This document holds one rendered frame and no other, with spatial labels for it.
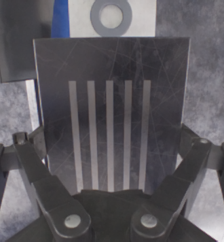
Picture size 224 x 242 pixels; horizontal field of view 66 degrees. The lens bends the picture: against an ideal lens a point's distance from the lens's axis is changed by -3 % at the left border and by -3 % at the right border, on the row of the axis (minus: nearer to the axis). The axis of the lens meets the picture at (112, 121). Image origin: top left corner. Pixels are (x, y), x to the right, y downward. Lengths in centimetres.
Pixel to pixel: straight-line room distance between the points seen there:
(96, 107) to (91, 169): 6
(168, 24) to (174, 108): 171
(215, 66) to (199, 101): 37
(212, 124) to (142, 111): 198
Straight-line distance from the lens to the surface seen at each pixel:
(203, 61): 196
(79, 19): 56
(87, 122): 16
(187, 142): 17
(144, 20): 56
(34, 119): 119
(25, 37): 53
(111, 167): 18
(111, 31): 53
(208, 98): 202
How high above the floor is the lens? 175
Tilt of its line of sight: 73 degrees down
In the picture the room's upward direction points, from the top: 179 degrees counter-clockwise
